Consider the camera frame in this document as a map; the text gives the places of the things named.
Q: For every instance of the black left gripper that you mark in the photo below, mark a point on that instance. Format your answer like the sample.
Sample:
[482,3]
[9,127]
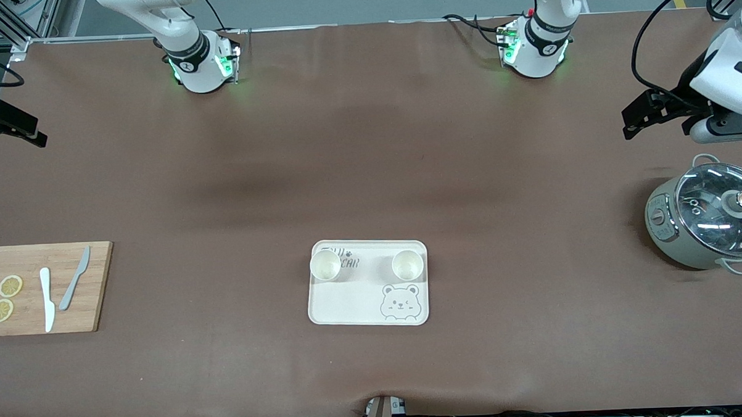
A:
[683,91]

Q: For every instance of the white IKEA cup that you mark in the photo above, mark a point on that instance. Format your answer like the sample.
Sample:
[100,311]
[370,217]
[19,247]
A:
[325,265]
[407,265]

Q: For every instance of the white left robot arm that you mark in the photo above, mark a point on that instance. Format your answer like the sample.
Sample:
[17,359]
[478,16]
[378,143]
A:
[535,54]

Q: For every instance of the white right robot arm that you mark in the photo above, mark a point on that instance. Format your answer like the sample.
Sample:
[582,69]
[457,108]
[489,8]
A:
[196,69]

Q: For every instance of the glass pot lid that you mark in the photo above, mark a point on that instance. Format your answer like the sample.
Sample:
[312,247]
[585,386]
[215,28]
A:
[710,203]

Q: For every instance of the bamboo cutting board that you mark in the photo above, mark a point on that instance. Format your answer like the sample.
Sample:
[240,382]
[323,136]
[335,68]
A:
[27,257]

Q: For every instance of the grey electric cooking pot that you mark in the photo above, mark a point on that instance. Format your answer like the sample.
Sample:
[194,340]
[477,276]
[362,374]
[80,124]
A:
[671,241]

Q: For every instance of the yellow lemon slice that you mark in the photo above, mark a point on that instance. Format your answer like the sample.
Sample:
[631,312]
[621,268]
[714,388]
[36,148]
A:
[10,286]
[1,311]

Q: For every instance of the grey plastic knife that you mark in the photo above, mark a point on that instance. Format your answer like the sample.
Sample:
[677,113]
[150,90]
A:
[72,284]

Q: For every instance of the white plastic knife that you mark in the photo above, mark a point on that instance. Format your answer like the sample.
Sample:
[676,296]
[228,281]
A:
[47,300]

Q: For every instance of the cream bear print tray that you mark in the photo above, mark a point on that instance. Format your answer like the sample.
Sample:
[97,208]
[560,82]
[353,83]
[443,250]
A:
[362,295]

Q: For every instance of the aluminium frame strut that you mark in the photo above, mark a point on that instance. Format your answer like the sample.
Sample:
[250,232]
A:
[20,47]

